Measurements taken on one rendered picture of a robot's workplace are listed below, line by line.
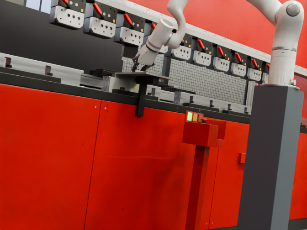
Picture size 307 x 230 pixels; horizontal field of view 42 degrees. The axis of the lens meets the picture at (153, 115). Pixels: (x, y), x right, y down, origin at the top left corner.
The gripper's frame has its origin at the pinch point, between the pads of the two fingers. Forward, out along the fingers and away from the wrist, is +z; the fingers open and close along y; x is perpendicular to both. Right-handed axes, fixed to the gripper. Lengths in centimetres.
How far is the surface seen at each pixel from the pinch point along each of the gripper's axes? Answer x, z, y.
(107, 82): 0.2, 12.1, 14.3
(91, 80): -19.6, 26.1, 10.6
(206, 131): 43, 2, -27
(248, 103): -171, 116, -356
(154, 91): -0.9, 13.2, -20.2
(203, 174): 53, 24, -35
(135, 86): -0.1, 11.3, -5.0
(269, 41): -41, -28, -131
